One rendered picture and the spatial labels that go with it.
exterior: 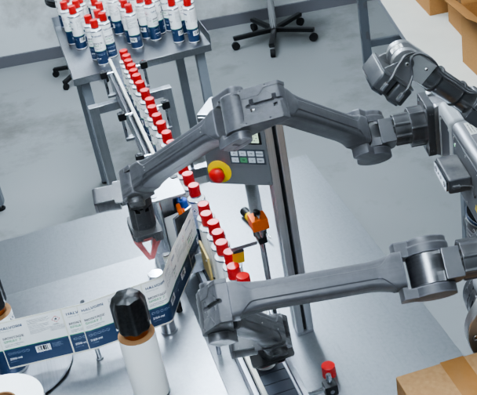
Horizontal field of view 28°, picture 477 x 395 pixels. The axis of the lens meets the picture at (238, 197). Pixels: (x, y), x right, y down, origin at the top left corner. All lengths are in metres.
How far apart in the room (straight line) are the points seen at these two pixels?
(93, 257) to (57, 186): 2.25
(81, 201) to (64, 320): 2.64
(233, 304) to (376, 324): 0.95
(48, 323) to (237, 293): 0.90
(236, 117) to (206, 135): 0.09
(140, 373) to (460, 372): 0.76
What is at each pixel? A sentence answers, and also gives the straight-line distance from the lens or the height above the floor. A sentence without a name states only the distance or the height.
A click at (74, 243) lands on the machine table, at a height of 0.83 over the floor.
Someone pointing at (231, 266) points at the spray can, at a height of 1.08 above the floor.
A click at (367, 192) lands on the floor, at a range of 4.65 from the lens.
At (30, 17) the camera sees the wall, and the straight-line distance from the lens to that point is 6.88.
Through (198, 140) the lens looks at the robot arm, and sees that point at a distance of 1.89.
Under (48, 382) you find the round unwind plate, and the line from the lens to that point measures 2.49.
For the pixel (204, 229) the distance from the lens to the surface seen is 2.61.
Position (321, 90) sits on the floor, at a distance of 5.70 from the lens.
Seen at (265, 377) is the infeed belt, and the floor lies 0.88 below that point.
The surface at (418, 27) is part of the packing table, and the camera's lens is 4.36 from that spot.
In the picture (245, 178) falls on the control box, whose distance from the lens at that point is 2.28.
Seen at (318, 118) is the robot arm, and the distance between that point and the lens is 1.89.
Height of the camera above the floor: 2.44
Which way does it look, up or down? 31 degrees down
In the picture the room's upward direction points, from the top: 11 degrees counter-clockwise
